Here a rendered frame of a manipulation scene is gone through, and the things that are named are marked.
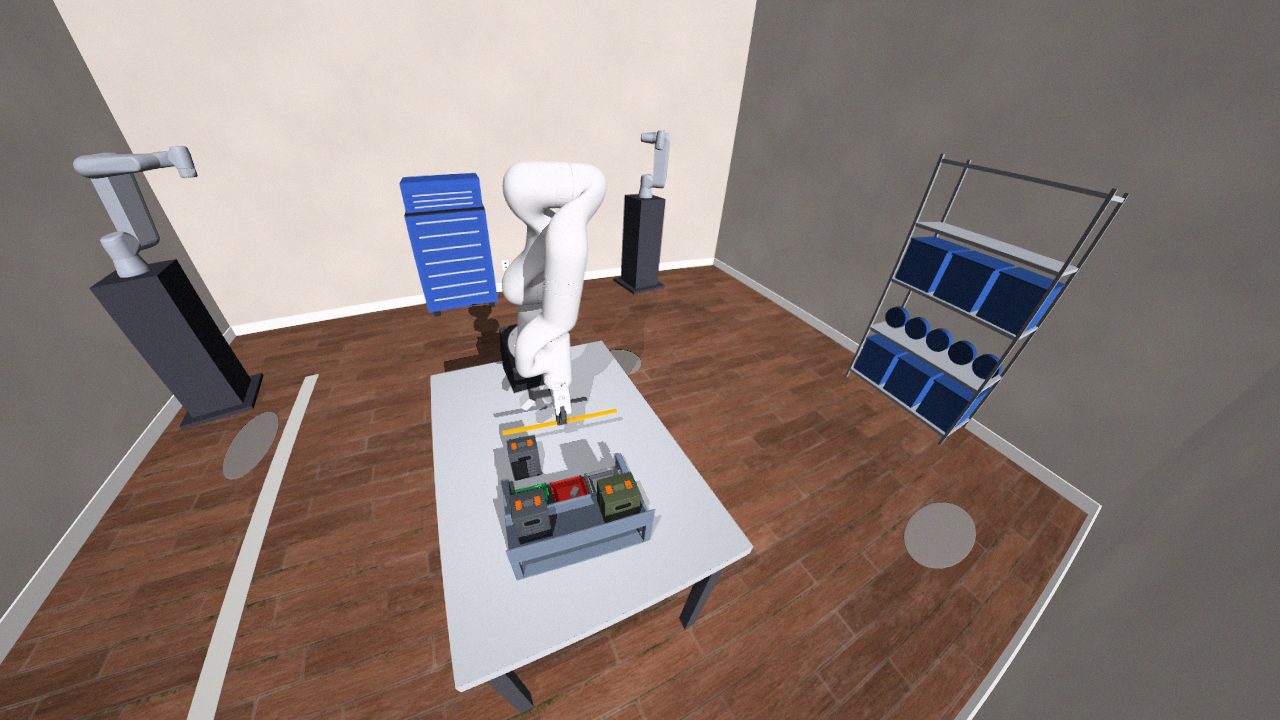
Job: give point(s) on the yellow vertical bar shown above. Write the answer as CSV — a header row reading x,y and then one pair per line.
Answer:
x,y
555,422

